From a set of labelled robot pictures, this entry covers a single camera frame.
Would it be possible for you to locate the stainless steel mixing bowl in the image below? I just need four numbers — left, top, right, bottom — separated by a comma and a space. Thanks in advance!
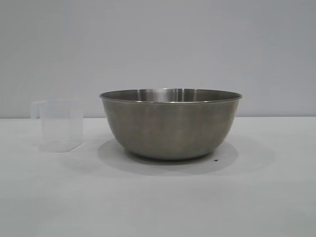
99, 88, 243, 160

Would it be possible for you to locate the translucent plastic measuring cup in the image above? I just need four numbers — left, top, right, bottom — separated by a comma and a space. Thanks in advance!
30, 98, 84, 154

